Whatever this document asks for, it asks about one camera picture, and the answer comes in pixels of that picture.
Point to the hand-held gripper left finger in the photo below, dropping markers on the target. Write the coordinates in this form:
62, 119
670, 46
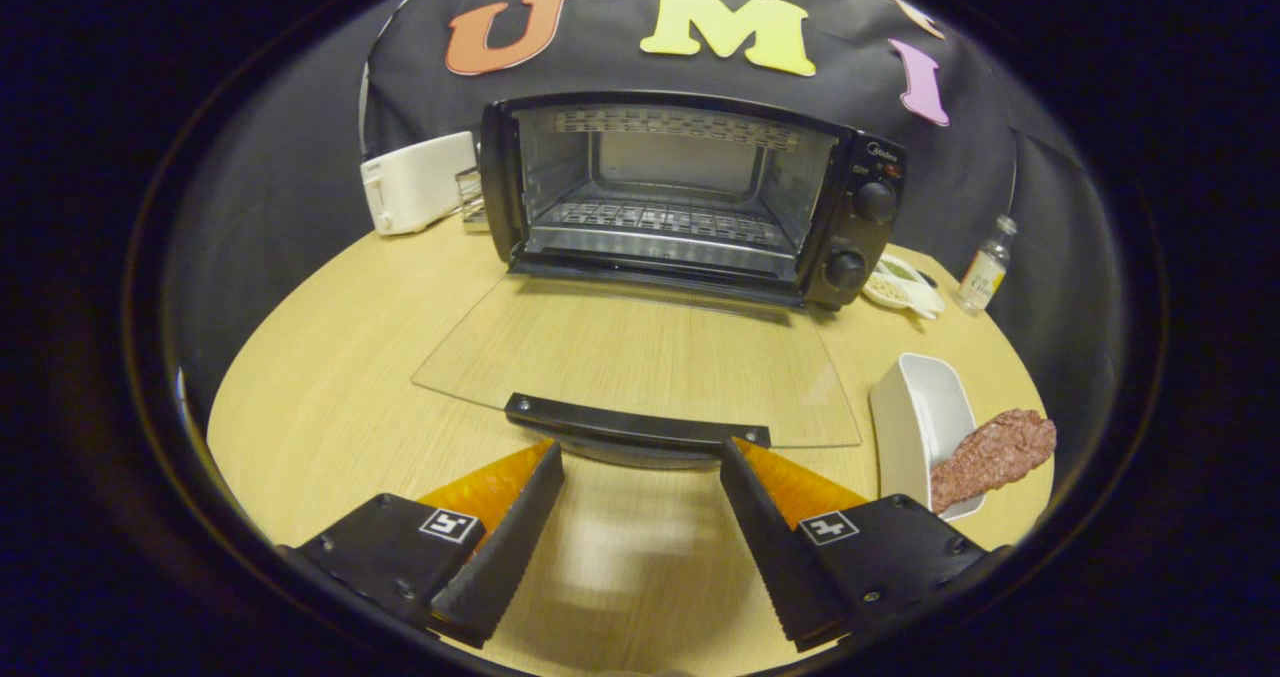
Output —
515, 547

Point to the white bread toaster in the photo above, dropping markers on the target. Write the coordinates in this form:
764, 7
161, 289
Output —
415, 182

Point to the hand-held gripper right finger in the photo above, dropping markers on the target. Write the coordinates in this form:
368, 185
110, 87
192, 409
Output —
775, 547

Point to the white rectangular dish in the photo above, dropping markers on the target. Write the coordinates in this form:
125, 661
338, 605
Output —
930, 407

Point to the white divided seasoning plate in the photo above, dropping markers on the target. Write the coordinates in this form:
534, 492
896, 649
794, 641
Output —
890, 289

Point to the black toaster oven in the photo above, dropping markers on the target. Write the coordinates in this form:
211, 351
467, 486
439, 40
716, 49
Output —
860, 242

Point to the clear glass bottle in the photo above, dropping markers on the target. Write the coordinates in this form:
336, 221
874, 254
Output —
985, 272

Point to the brown meat slice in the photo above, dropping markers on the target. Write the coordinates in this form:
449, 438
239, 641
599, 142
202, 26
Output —
990, 457

